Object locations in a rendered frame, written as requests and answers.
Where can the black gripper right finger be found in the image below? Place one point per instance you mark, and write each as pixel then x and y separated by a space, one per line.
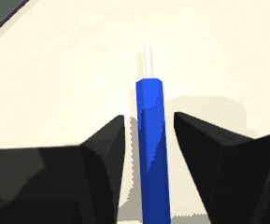
pixel 231 171

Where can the blue stylus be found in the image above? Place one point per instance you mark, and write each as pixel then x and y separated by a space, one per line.
pixel 152 147

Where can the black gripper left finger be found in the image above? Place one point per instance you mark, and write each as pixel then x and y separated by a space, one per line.
pixel 90 173

